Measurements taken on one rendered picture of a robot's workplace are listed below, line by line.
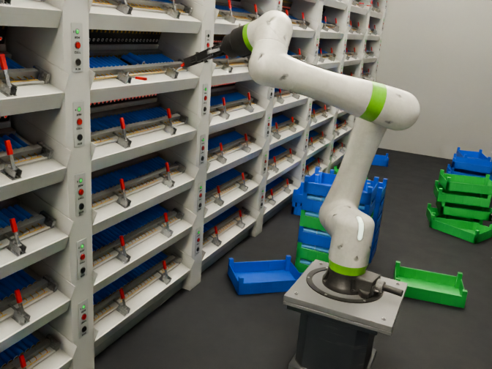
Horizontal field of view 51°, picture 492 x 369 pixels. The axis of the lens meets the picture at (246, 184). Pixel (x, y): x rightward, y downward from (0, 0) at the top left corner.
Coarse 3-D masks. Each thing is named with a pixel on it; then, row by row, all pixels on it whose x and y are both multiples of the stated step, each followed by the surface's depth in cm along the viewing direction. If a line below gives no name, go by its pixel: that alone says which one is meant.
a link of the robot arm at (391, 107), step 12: (372, 96) 148; (384, 96) 149; (396, 96) 150; (408, 96) 151; (372, 108) 149; (384, 108) 149; (396, 108) 150; (408, 108) 150; (372, 120) 153; (384, 120) 152; (396, 120) 151; (408, 120) 151
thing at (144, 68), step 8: (136, 64) 167; (144, 64) 171; (152, 64) 175; (160, 64) 178; (168, 64) 183; (176, 64) 188; (96, 72) 148; (104, 72) 152; (112, 72) 155; (136, 72) 165; (144, 72) 168; (152, 72) 172
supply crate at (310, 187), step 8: (312, 176) 241; (328, 176) 246; (376, 176) 237; (304, 184) 230; (312, 184) 229; (320, 184) 228; (328, 184) 245; (376, 184) 233; (304, 192) 231; (312, 192) 230; (320, 192) 228; (328, 192) 227; (368, 192) 220; (376, 192) 239; (360, 200) 222; (368, 200) 221
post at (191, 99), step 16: (192, 0) 187; (208, 0) 188; (208, 16) 191; (160, 48) 197; (176, 48) 194; (192, 48) 192; (208, 64) 198; (208, 80) 200; (160, 96) 203; (176, 96) 200; (192, 96) 197; (208, 96) 202; (192, 112) 198; (208, 112) 205; (208, 128) 207; (192, 144) 202; (192, 160) 204; (192, 192) 207; (192, 208) 209; (192, 240) 213; (192, 256) 216; (192, 272) 219
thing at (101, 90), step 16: (96, 48) 164; (112, 48) 171; (128, 48) 178; (144, 48) 187; (96, 80) 148; (112, 80) 153; (160, 80) 172; (176, 80) 179; (192, 80) 189; (96, 96) 144; (112, 96) 151; (128, 96) 158
